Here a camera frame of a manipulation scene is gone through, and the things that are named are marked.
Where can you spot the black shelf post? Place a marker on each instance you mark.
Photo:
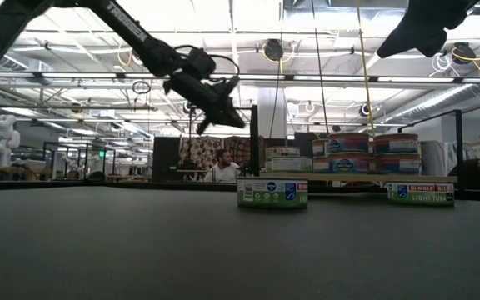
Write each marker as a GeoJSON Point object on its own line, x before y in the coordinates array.
{"type": "Point", "coordinates": [254, 141]}

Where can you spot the black metal frame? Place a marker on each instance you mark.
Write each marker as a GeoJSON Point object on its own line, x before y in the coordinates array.
{"type": "Point", "coordinates": [86, 154]}

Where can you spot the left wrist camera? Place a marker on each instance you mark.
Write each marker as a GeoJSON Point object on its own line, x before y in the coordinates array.
{"type": "Point", "coordinates": [200, 62]}

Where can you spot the black table mat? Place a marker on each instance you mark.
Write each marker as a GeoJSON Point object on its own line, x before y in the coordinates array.
{"type": "Point", "coordinates": [140, 250]}

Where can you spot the brown patterned quilt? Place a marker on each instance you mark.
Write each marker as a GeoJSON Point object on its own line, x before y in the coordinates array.
{"type": "Point", "coordinates": [200, 150]}

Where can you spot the white building column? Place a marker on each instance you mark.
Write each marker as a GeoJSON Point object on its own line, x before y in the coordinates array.
{"type": "Point", "coordinates": [271, 112]}

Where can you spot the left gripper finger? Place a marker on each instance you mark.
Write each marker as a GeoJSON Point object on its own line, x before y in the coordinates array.
{"type": "Point", "coordinates": [225, 121]}
{"type": "Point", "coordinates": [235, 116]}

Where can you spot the pale hanging cloth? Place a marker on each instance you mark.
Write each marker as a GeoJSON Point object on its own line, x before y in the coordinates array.
{"type": "Point", "coordinates": [438, 156]}

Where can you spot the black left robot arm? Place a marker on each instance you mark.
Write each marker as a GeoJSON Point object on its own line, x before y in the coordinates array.
{"type": "Point", "coordinates": [140, 37]}

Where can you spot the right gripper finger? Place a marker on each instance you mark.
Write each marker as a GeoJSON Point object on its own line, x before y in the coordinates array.
{"type": "Point", "coordinates": [394, 43]}

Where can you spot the black cabinet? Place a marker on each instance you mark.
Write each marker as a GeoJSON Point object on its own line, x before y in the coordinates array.
{"type": "Point", "coordinates": [165, 162]}

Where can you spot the person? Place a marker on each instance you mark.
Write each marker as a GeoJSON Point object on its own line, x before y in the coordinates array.
{"type": "Point", "coordinates": [223, 168]}
{"type": "Point", "coordinates": [473, 171]}

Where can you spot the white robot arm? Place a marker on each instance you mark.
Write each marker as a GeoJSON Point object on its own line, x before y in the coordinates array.
{"type": "Point", "coordinates": [2, 137]}

